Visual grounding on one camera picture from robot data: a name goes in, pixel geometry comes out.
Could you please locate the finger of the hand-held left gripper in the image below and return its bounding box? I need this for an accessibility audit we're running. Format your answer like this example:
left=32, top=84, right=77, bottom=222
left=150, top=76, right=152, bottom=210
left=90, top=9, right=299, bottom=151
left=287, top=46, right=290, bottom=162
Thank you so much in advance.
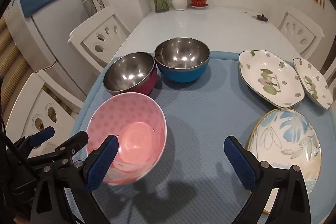
left=26, top=131, right=89, bottom=169
left=12, top=126, right=55, bottom=159

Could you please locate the steel bowl with red rim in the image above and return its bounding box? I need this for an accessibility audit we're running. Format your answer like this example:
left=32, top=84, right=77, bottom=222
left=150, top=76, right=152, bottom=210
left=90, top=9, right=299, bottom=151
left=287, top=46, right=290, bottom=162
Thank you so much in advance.
left=154, top=37, right=211, bottom=83

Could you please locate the light blue table mat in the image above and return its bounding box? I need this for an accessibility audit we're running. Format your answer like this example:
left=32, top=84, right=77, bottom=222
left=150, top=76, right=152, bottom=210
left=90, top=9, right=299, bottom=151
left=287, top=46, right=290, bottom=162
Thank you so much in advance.
left=63, top=50, right=336, bottom=224

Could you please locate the round leaf-patterned plate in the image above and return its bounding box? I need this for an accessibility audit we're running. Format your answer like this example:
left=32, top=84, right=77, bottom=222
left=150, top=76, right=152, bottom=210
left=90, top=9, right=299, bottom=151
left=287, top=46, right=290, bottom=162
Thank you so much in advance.
left=245, top=109, right=322, bottom=215

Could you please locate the red lidded teacup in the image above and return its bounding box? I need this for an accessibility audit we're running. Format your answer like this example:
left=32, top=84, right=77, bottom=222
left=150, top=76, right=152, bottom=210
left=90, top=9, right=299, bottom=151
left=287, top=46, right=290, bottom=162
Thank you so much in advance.
left=189, top=0, right=209, bottom=8

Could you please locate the large octagonal clover plate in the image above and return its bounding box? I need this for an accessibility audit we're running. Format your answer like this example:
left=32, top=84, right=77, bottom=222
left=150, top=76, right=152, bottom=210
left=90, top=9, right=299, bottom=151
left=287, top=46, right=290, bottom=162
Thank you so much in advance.
left=238, top=50, right=305, bottom=109

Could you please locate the white wooden dining chair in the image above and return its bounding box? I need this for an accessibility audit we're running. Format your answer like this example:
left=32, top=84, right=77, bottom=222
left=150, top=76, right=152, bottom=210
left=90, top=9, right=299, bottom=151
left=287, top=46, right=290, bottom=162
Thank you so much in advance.
left=277, top=11, right=324, bottom=60
left=316, top=39, right=336, bottom=93
left=68, top=6, right=132, bottom=68
left=5, top=69, right=84, bottom=159

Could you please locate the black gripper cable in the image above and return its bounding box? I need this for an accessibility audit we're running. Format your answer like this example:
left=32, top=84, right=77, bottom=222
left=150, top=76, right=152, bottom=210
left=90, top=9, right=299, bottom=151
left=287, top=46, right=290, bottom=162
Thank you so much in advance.
left=0, top=119, right=37, bottom=180

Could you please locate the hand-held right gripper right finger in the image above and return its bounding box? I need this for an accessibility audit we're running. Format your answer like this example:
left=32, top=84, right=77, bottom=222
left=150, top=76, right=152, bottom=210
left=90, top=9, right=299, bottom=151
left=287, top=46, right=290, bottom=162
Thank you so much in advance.
left=224, top=135, right=313, bottom=224

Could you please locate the magenta steel bowl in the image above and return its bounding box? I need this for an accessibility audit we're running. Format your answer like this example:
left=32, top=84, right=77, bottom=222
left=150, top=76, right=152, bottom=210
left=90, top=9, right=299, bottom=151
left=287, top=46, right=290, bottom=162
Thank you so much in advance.
left=103, top=52, right=158, bottom=96

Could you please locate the white refrigerator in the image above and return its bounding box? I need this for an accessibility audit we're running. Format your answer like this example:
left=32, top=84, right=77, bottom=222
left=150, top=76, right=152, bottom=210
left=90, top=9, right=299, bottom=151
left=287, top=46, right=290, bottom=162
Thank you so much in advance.
left=3, top=0, right=91, bottom=109

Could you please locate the small octagonal clover plate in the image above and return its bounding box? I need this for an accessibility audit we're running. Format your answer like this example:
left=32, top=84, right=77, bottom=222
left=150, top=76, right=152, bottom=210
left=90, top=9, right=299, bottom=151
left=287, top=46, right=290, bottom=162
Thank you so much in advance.
left=293, top=58, right=333, bottom=110

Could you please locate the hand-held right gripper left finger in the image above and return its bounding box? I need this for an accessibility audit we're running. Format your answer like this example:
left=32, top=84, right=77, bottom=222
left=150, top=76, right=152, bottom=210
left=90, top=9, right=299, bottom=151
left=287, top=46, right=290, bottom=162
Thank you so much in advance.
left=30, top=135, right=119, bottom=224

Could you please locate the pink patterned ceramic bowl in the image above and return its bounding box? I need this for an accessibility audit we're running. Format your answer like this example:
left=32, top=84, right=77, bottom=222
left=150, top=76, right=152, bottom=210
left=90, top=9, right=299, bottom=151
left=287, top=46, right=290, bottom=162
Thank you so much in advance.
left=86, top=92, right=168, bottom=186

